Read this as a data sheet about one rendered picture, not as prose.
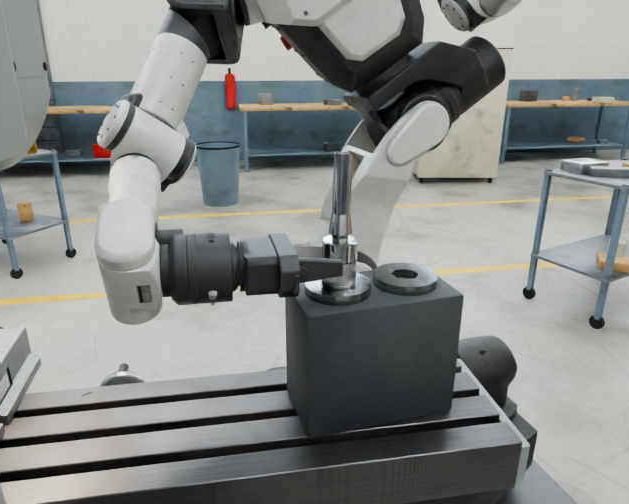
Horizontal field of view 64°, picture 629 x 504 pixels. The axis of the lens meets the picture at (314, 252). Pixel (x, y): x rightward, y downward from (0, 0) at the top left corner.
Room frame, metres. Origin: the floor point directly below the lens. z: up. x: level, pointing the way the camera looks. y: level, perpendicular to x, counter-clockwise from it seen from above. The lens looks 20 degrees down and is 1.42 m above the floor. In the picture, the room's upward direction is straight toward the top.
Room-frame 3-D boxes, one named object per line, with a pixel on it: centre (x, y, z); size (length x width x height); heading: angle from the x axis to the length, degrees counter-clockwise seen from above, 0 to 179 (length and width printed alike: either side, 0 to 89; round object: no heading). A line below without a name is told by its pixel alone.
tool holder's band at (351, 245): (0.62, -0.03, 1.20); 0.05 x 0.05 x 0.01
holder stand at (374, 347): (0.64, -0.08, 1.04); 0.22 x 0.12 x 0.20; 107
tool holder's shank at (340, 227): (0.63, -0.04, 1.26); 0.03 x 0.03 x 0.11
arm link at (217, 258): (0.60, 0.09, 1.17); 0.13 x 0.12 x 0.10; 12
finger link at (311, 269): (0.59, -0.01, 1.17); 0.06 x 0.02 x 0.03; 102
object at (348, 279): (0.62, -0.03, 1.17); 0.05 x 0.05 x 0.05
